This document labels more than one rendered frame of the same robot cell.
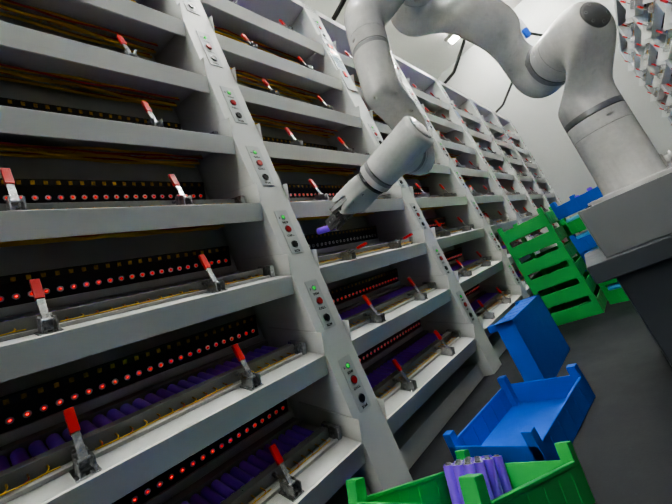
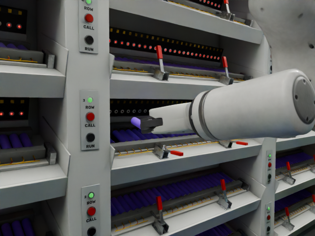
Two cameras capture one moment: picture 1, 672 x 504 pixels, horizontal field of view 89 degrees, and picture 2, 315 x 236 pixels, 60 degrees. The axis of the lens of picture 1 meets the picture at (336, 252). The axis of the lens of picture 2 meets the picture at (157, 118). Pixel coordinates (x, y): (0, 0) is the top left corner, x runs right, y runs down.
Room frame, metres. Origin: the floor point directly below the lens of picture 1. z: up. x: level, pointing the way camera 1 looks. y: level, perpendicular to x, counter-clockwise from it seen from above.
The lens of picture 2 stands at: (0.32, -0.16, 0.68)
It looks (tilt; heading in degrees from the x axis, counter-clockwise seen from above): 3 degrees down; 12
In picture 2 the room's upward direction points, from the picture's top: straight up
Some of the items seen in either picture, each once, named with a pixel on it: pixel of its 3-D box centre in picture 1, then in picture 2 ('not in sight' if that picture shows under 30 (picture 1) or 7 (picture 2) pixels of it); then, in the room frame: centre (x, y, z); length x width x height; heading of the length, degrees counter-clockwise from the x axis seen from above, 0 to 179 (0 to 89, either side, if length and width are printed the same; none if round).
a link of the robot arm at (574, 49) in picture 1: (579, 66); not in sight; (0.75, -0.69, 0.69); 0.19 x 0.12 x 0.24; 7
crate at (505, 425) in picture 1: (520, 415); not in sight; (0.85, -0.22, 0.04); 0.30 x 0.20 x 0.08; 132
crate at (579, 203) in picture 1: (599, 190); not in sight; (1.46, -1.11, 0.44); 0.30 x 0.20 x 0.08; 31
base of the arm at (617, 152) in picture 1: (615, 152); not in sight; (0.79, -0.68, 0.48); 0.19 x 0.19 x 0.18
